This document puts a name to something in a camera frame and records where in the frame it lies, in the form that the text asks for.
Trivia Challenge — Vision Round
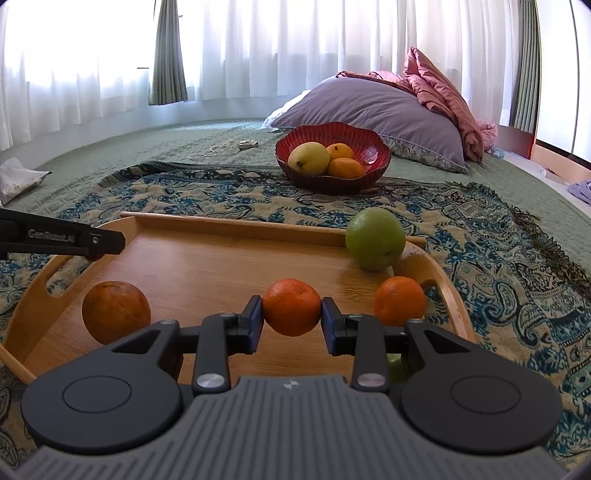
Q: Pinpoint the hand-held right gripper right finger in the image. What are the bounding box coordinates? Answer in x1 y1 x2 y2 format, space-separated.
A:
321 296 476 393

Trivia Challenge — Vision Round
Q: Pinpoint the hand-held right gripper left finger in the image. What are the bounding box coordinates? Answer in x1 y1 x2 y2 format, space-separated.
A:
111 295 265 395

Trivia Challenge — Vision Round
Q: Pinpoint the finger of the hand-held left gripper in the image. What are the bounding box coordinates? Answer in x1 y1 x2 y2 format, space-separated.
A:
87 228 126 262

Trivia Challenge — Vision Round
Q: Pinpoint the small tangerine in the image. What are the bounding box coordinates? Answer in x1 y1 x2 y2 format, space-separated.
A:
262 278 322 337

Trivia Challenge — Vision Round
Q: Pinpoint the dull large orange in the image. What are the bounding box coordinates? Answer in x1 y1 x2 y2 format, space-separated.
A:
82 281 151 345

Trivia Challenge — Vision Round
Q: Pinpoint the wooden tray with handles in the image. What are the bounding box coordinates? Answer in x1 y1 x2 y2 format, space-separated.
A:
0 211 476 386

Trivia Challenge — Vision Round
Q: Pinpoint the bright large orange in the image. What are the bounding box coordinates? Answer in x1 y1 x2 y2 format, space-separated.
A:
373 276 427 326

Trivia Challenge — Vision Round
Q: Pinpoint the white crumpled cloth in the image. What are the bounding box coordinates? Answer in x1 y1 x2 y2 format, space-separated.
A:
0 158 52 206

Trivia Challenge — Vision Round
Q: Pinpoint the green quilted bedspread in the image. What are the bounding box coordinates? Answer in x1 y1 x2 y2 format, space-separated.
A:
0 119 591 241

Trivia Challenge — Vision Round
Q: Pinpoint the yellow mango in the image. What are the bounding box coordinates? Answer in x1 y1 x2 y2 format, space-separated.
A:
287 142 331 175

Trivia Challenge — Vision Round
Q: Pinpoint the red scalloped bowl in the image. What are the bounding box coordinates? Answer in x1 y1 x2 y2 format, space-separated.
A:
275 122 392 193

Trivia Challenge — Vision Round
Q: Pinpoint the blue patterned blanket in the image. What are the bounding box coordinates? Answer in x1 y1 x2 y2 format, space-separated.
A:
0 161 591 462

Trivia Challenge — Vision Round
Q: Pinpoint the green curtain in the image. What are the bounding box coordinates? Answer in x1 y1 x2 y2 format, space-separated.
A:
148 0 188 106
510 0 541 132

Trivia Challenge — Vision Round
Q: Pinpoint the purple pillow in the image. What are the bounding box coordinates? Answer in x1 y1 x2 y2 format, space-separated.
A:
263 76 469 175

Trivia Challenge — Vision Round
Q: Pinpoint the pink crumpled cloth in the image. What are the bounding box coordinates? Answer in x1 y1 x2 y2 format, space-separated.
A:
475 120 499 151

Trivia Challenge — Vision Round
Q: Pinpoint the pink quilt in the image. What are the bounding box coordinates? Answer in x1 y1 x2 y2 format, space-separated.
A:
337 46 485 163

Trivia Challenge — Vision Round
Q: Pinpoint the brown headboard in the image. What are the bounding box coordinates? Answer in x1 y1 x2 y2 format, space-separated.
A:
496 124 534 160

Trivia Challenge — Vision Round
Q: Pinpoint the wooden bedside cabinet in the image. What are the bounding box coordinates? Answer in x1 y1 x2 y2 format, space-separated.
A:
529 143 573 184

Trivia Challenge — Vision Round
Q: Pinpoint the white sheer curtain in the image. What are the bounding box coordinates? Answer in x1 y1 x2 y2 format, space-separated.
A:
0 0 522 153

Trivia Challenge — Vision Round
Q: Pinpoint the lavender cloth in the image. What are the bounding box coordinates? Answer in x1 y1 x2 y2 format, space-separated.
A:
566 180 591 206

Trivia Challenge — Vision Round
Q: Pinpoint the white wardrobe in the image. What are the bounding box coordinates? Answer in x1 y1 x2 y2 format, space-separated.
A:
531 0 591 163

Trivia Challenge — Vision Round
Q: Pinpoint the white cable with charger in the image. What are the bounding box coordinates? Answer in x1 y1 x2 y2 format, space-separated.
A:
191 138 259 160

